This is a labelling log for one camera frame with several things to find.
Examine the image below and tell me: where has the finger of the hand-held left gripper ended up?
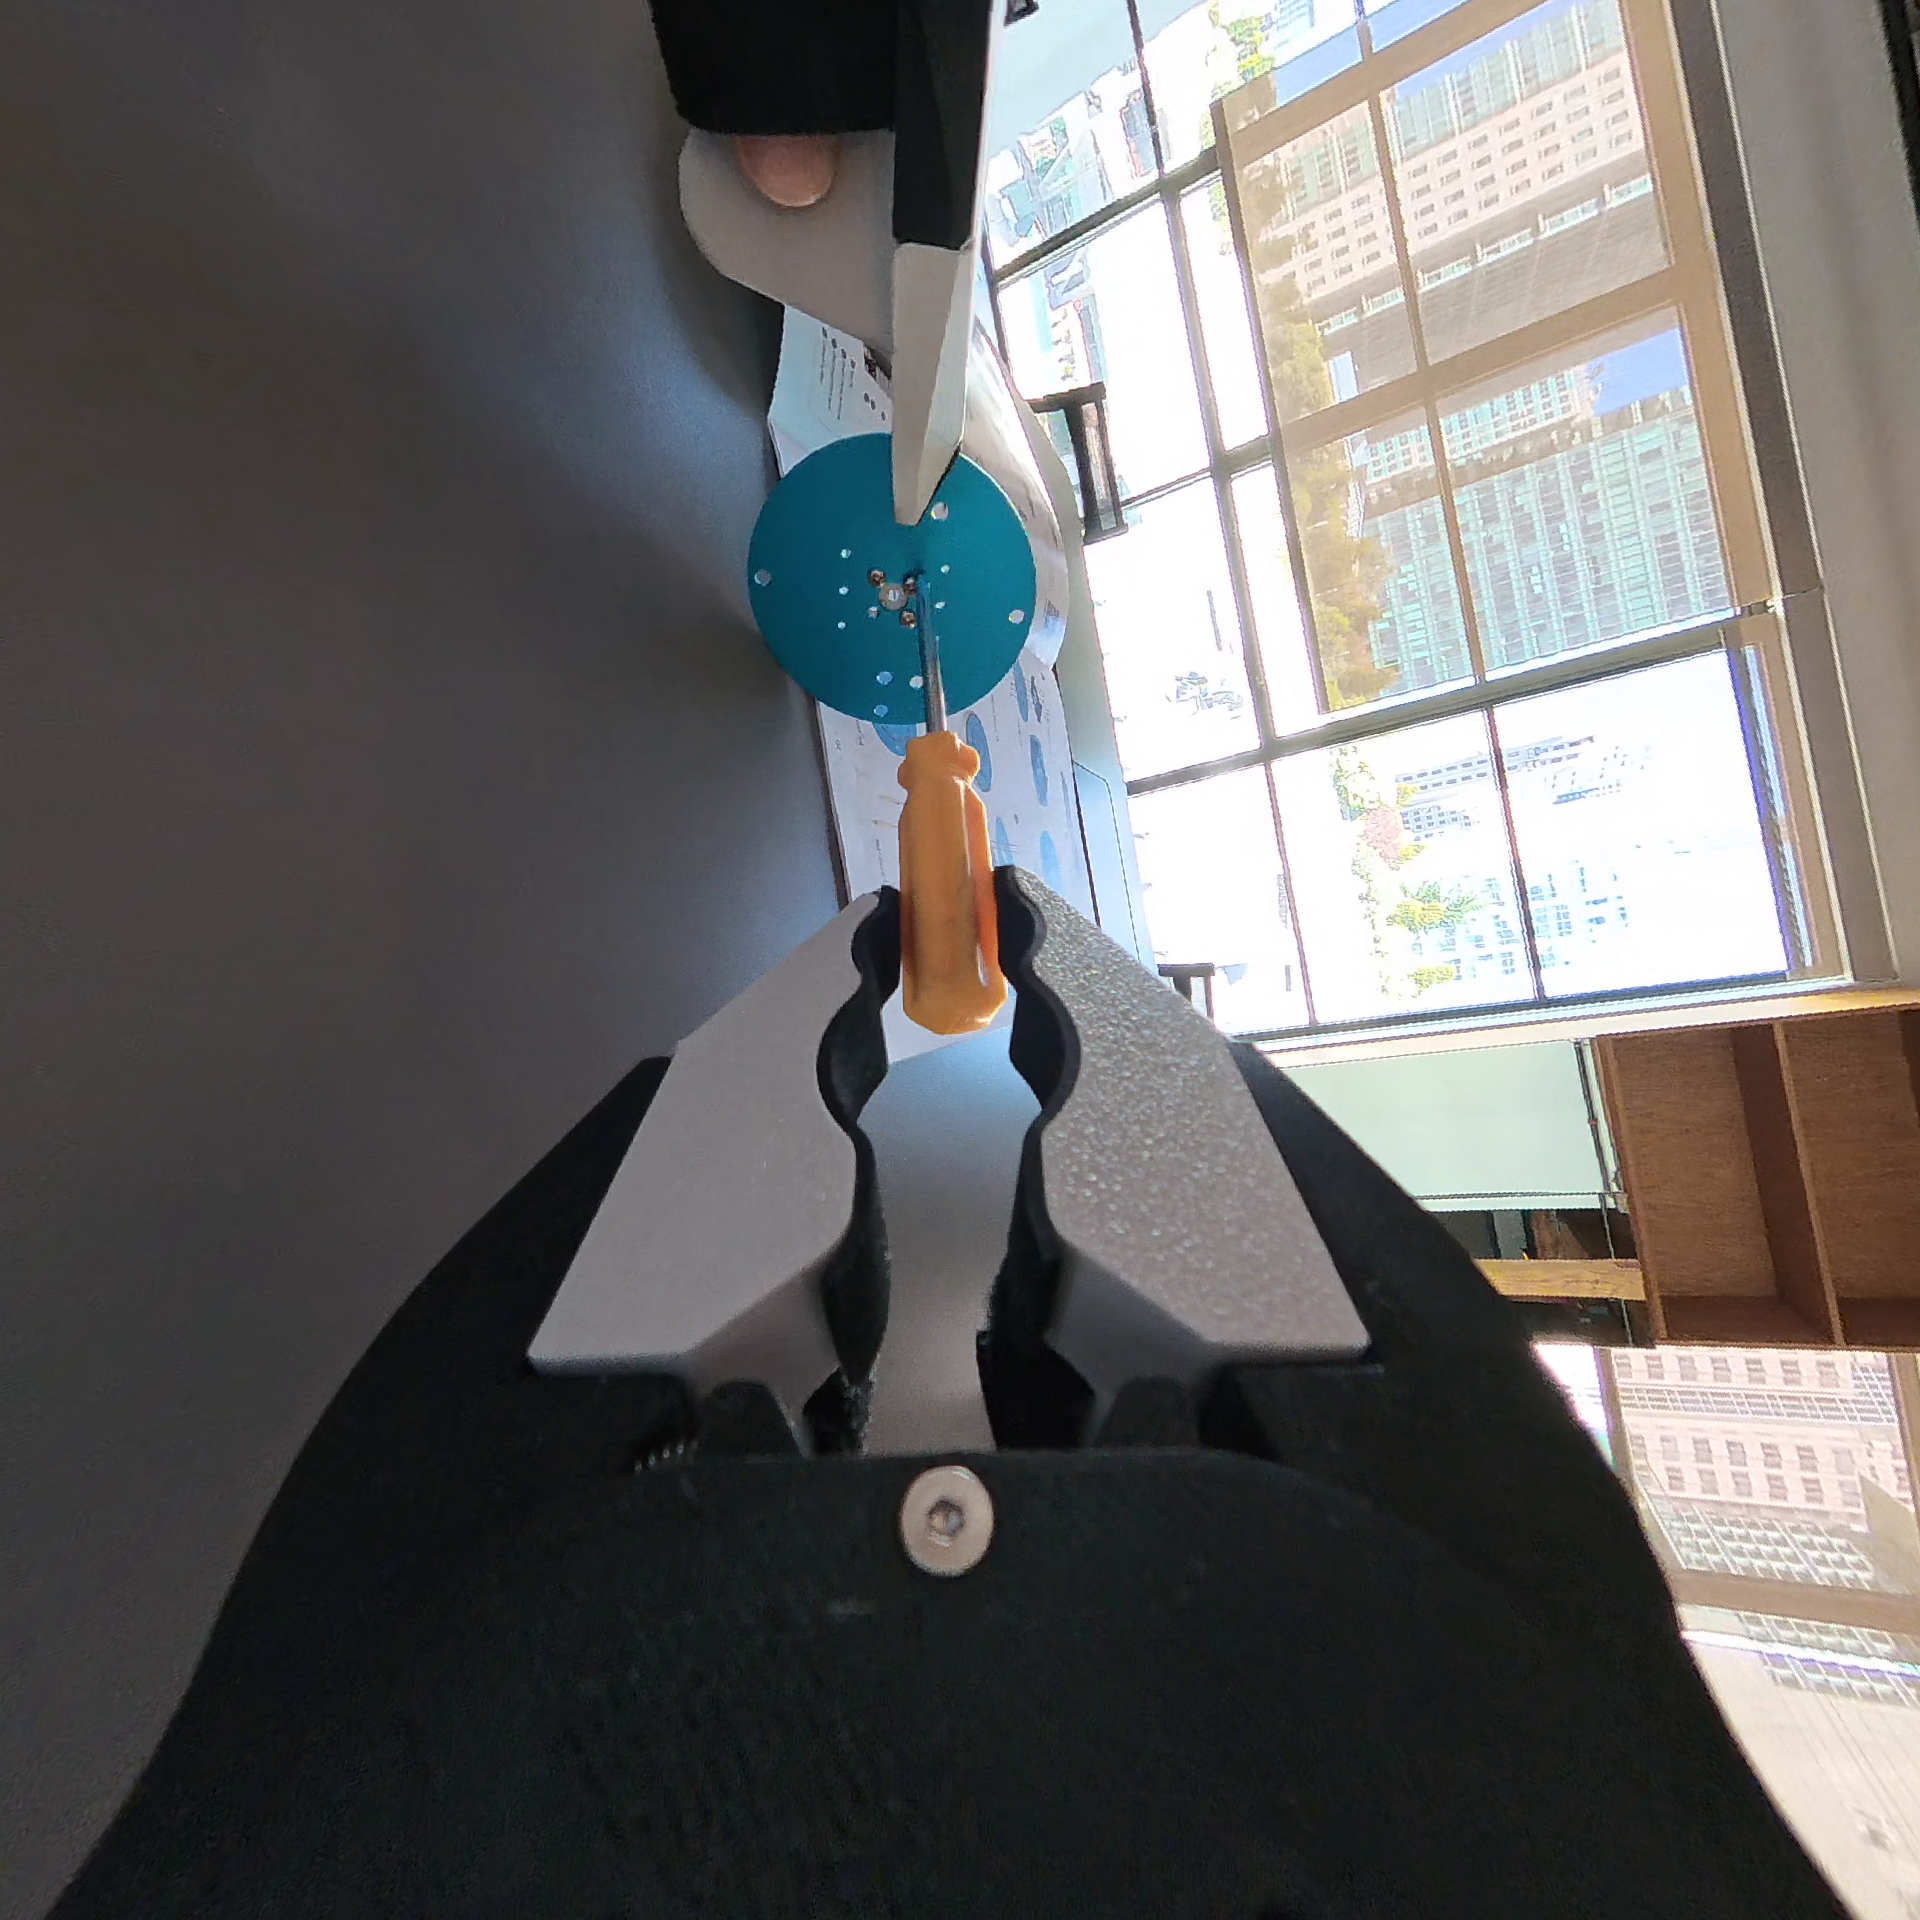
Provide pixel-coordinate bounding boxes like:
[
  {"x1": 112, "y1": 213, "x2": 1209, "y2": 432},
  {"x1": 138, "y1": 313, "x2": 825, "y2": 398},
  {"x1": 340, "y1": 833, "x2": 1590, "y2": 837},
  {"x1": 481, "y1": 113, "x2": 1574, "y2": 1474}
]
[{"x1": 891, "y1": 240, "x2": 982, "y2": 527}]

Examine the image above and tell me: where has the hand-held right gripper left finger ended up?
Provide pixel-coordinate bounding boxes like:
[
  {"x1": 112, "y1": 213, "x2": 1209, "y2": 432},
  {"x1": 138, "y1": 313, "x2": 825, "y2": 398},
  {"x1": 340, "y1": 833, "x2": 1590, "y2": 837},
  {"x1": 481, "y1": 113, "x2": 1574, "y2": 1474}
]
[{"x1": 527, "y1": 890, "x2": 904, "y2": 1455}]

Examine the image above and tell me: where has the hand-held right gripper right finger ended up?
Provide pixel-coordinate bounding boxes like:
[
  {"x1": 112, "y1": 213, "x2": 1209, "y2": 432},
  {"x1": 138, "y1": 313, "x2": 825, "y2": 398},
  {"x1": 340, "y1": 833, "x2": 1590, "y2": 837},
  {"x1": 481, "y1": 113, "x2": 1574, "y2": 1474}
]
[{"x1": 976, "y1": 865, "x2": 1375, "y2": 1453}]

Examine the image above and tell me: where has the blue round metal plate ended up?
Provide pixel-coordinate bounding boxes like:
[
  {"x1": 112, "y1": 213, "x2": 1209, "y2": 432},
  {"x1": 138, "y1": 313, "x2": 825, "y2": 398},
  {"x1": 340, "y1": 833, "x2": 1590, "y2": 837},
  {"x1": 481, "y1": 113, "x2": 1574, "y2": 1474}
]
[{"x1": 746, "y1": 434, "x2": 1041, "y2": 725}]

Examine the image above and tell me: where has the yellow-handled screwdriver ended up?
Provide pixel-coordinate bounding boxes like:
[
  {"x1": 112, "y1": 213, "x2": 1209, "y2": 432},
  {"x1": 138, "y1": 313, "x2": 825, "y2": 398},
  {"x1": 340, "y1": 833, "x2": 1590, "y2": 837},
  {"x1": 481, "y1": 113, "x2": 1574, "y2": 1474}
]
[{"x1": 895, "y1": 584, "x2": 1010, "y2": 1037}]

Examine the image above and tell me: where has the open assembly manual booklet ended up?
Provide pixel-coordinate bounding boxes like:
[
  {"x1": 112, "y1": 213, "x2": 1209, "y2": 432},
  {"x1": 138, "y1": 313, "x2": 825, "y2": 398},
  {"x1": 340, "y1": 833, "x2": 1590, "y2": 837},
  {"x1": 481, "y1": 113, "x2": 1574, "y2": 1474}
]
[{"x1": 767, "y1": 298, "x2": 1105, "y2": 921}]

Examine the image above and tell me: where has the wooden shelf unit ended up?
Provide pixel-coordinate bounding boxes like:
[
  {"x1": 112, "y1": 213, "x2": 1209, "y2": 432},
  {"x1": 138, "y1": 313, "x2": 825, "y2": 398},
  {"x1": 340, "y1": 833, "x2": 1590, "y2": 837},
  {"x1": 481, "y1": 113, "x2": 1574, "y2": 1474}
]
[{"x1": 1592, "y1": 1000, "x2": 1920, "y2": 1352}]

